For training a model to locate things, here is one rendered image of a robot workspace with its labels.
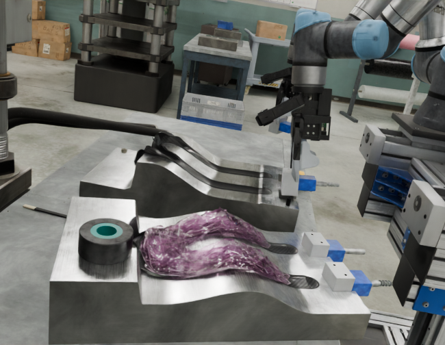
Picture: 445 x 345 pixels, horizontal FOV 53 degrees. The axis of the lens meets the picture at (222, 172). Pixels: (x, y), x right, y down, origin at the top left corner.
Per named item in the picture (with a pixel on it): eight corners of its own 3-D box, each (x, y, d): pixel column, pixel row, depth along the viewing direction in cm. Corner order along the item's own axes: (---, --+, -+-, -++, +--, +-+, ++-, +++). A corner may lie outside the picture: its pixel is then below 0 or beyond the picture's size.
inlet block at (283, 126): (309, 139, 148) (312, 124, 146) (302, 142, 144) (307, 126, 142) (274, 129, 154) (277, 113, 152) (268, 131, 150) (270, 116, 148)
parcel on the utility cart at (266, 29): (279, 42, 695) (282, 23, 684) (284, 45, 665) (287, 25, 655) (254, 38, 689) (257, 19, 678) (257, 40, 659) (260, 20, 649)
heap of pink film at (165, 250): (266, 237, 91) (274, 203, 88) (296, 292, 75) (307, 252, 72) (137, 232, 85) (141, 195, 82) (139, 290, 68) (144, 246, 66)
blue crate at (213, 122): (238, 134, 470) (242, 114, 462) (238, 146, 431) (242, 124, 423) (181, 125, 468) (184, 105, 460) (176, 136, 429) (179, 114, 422)
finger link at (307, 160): (319, 183, 97) (321, 141, 97) (291, 181, 98) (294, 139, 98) (317, 183, 100) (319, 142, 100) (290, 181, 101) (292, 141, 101)
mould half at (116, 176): (287, 199, 126) (298, 154, 121) (290, 244, 101) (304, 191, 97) (115, 166, 128) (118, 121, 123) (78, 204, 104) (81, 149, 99)
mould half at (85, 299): (307, 254, 99) (318, 210, 95) (363, 339, 75) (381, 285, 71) (70, 246, 87) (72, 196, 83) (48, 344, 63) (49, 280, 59)
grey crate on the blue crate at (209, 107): (242, 116, 462) (244, 101, 456) (242, 126, 424) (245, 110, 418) (184, 106, 460) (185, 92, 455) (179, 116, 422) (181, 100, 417)
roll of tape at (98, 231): (95, 232, 72) (96, 213, 71) (140, 245, 71) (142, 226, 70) (66, 255, 65) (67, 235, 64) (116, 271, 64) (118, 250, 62)
